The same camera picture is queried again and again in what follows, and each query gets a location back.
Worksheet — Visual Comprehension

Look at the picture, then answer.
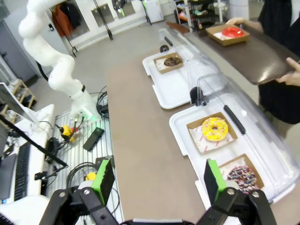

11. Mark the cardboard box of yellow donut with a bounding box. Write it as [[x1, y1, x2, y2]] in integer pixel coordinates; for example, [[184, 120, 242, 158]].
[[187, 112, 238, 155]]

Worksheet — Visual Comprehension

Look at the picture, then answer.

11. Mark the dark brown serving tray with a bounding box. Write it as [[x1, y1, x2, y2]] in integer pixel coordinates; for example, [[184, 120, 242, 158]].
[[196, 23, 300, 85]]

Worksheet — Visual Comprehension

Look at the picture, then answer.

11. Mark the sprinkled chocolate donut in tray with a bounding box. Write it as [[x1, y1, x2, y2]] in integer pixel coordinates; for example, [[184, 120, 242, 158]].
[[217, 154, 265, 195]]

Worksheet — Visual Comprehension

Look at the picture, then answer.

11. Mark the cardboard box of chocolate donut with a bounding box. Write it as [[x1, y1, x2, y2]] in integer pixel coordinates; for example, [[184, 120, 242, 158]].
[[153, 52, 185, 75]]

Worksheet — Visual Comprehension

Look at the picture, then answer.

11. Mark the chocolate glazed donut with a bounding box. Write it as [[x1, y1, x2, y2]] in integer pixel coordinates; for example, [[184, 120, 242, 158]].
[[164, 57, 183, 67]]

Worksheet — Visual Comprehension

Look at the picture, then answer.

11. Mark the yellow emergency stop button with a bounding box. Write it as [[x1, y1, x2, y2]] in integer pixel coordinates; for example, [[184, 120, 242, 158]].
[[60, 125, 75, 143]]

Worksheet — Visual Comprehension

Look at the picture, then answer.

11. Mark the person's right hand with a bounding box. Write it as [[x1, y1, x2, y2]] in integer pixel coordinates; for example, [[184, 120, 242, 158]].
[[226, 18, 247, 26]]

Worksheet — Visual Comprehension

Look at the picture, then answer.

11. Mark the wooden shelf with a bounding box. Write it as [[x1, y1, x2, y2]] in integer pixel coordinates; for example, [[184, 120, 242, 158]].
[[0, 79, 37, 122]]

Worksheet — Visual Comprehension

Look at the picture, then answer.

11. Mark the black rectangular power box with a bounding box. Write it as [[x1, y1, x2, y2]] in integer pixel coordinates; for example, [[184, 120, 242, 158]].
[[82, 127, 105, 150]]

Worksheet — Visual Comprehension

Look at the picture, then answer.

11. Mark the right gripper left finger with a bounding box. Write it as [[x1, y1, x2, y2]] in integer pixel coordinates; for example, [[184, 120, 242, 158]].
[[39, 158, 122, 225]]

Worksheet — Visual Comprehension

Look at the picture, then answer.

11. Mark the yellow sprinkled donut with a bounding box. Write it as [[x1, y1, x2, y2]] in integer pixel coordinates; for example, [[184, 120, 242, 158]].
[[202, 117, 229, 143]]

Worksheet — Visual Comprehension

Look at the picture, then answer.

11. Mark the black keyboard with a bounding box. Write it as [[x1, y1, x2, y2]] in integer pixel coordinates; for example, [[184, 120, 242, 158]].
[[14, 142, 31, 201]]

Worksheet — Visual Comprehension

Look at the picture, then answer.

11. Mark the person in black top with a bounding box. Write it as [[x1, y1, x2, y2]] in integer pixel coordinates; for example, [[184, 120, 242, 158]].
[[257, 0, 300, 125]]

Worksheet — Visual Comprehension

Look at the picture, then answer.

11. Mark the person's right forearm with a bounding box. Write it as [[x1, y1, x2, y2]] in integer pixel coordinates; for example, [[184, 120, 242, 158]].
[[243, 20, 264, 31]]

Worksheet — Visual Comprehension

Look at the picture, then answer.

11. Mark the black camera boom rod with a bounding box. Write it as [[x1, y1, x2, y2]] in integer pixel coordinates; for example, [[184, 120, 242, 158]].
[[0, 114, 68, 167]]

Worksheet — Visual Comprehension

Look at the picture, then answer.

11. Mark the cardboard box of red donut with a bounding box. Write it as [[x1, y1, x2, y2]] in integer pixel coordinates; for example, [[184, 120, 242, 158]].
[[205, 23, 250, 47]]

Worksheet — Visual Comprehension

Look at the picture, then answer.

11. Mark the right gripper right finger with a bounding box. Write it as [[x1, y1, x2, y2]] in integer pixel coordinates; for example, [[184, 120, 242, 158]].
[[196, 158, 277, 225]]

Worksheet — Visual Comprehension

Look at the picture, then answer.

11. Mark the person's left hand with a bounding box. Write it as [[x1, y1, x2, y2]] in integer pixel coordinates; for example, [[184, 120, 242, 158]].
[[275, 57, 300, 86]]

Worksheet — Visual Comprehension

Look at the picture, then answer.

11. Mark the red glazed donut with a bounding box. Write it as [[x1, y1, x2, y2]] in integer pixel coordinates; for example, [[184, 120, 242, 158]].
[[221, 27, 244, 38]]

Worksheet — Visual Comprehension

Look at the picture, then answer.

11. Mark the clear plastic display lid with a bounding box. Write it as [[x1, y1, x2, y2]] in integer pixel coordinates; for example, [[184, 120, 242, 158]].
[[189, 74, 296, 195], [158, 28, 225, 94]]

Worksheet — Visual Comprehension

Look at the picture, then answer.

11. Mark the white display tray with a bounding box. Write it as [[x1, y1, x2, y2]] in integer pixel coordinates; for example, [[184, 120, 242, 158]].
[[169, 103, 298, 204], [142, 52, 200, 110]]

